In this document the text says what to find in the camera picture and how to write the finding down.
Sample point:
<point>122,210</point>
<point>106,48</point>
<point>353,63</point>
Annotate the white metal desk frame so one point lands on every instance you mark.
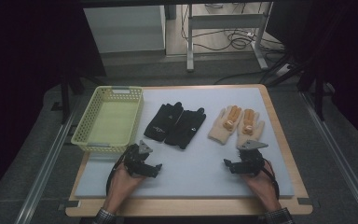
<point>223,21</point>

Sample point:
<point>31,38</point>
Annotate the black stand legs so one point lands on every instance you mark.
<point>65,99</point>

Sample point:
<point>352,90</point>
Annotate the person's left hand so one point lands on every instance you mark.
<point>121,186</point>

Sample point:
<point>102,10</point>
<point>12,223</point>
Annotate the beige glove orange fingers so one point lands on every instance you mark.
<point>253,130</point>
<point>222,129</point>

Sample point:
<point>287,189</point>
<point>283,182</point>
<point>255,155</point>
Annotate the white cabinet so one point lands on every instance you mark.
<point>127,28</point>

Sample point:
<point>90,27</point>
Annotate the yellow plastic basket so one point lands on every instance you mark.
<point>112,124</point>

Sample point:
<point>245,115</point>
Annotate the dark curtain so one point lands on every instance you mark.
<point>348,62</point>
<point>28,46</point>

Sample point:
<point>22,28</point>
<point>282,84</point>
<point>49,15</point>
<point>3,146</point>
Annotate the aluminium rail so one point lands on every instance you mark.
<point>48,168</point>
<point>338,158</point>

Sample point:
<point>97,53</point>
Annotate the white power strip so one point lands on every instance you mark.
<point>282,70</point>

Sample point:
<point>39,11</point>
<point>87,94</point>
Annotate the black tripod legs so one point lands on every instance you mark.
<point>318,93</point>

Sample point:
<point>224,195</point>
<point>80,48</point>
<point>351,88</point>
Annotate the person's right hand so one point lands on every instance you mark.
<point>265,189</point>

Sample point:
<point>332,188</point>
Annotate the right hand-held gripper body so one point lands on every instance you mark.
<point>251,161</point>

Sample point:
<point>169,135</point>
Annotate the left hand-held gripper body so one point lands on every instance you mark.
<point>135,161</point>

